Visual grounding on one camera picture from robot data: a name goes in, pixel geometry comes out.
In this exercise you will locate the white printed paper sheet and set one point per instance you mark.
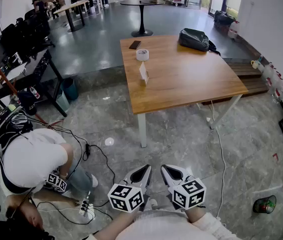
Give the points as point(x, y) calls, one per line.
point(143, 70)

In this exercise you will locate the dark grey backpack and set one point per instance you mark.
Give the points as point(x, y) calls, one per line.
point(193, 39)

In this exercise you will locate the yellow cup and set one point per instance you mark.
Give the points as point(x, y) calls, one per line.
point(255, 64)

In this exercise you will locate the long light wooden table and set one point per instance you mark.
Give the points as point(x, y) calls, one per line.
point(72, 6)

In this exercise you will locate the person's left forearm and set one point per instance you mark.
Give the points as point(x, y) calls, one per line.
point(128, 216)

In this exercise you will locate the white power strip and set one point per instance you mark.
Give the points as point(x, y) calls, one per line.
point(84, 206)

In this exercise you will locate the row of clear plastic bottles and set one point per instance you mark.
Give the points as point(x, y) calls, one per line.
point(276, 84)

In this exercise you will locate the dark wooden pallet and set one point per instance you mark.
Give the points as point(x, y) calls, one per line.
point(246, 74)

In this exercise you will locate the small red-labelled bottle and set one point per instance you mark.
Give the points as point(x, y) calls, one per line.
point(34, 92)

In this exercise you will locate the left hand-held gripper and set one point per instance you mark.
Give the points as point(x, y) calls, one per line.
point(125, 197)

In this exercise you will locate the wooden table with white legs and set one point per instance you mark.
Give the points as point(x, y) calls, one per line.
point(186, 79)

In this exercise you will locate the black mesh pen cup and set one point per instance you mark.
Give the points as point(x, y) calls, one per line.
point(265, 205)

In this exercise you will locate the grey waste bin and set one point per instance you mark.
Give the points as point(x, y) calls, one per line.
point(63, 101)

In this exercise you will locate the person's right forearm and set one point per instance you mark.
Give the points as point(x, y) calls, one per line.
point(196, 215)

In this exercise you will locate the black duffel bag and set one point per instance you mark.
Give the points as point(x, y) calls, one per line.
point(223, 17)

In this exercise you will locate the black cap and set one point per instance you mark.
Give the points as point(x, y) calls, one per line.
point(28, 104)

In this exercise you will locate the white plastic jug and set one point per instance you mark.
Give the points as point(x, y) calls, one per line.
point(233, 30)

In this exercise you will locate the clear tape roll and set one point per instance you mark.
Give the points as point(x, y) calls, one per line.
point(142, 56)

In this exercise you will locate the row of black office chairs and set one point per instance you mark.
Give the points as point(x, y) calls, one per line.
point(13, 36)

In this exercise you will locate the teal waste bin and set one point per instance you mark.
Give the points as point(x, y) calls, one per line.
point(70, 89)

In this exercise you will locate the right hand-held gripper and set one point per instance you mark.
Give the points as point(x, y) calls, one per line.
point(188, 195)

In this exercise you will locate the person's white shoe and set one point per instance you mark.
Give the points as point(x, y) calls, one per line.
point(153, 203)

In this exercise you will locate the black smartphone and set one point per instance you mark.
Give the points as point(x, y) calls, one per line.
point(135, 44)

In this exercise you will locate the round black pedestal table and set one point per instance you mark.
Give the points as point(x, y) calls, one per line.
point(142, 2)

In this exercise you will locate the red tripod stand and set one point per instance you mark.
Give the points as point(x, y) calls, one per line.
point(4, 79)

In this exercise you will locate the black desk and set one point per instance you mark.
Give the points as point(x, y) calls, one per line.
point(38, 66)

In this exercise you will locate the person's white knitted sweater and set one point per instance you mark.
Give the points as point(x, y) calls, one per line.
point(166, 227)

